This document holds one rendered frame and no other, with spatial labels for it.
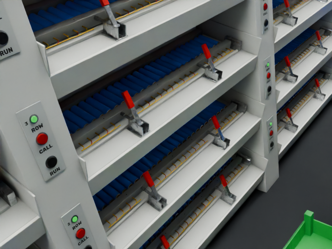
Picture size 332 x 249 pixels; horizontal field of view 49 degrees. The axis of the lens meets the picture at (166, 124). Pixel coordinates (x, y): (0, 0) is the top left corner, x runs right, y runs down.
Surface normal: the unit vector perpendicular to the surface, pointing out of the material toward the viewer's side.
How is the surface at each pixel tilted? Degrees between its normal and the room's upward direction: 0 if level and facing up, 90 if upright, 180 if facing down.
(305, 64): 17
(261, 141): 90
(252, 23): 90
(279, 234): 0
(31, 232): 107
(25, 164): 90
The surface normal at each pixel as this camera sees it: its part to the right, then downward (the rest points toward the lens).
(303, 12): 0.04, -0.76
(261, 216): -0.18, -0.86
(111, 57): 0.77, 0.43
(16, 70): 0.75, 0.20
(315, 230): -0.67, 0.47
